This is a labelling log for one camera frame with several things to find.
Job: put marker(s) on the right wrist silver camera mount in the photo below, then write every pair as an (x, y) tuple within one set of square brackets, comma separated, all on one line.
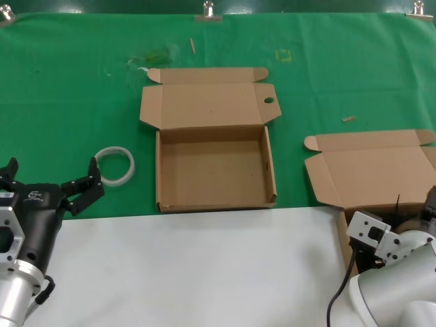
[(361, 226)]

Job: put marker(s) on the wrist silver camera mount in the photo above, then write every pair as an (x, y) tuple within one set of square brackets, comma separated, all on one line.
[(361, 226), (10, 218)]

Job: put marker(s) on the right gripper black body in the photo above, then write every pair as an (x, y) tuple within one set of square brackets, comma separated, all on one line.
[(430, 211)]

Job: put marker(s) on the thin wooden stick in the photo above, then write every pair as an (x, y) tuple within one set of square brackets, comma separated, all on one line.
[(192, 46)]

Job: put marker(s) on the translucent white tape roll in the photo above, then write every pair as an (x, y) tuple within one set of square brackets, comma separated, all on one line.
[(132, 167)]

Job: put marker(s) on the open brown cardboard box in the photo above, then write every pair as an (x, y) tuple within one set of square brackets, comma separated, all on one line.
[(374, 170)]

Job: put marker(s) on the left wrist silver camera mount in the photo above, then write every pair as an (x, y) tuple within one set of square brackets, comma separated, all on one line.
[(10, 218)]

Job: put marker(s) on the cardboard box with round hole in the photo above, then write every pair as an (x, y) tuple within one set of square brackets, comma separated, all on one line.
[(211, 170)]

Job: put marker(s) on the green table cloth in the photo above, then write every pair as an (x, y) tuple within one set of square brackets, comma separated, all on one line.
[(68, 102)]

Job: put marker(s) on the small wooden chip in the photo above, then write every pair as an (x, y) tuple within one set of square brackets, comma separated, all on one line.
[(349, 119)]

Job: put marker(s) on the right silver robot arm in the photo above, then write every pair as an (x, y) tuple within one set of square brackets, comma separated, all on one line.
[(402, 289)]

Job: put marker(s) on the white plastic scrap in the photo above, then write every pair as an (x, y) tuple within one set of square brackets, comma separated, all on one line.
[(143, 69)]

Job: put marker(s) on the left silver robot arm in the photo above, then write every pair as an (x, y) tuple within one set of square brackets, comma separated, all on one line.
[(13, 296)]

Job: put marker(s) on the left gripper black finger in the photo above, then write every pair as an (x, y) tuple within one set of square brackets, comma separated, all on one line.
[(85, 190), (12, 168)]

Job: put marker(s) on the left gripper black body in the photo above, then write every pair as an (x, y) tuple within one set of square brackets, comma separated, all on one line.
[(37, 218)]

